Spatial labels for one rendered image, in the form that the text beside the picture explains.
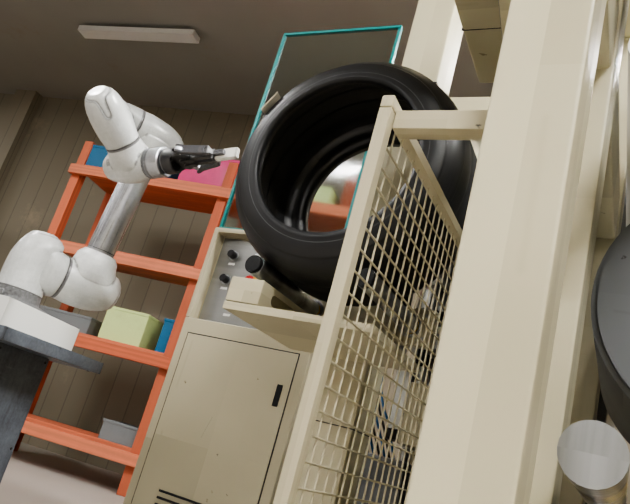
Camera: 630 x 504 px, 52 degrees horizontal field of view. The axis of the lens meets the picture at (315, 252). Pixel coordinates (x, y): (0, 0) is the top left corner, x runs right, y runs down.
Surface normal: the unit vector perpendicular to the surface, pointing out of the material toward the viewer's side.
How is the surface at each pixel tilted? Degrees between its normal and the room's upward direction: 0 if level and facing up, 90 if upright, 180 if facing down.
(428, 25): 90
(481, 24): 180
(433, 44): 90
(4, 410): 90
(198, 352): 90
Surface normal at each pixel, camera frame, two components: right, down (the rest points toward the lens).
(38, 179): -0.27, -0.36
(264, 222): -0.52, -0.25
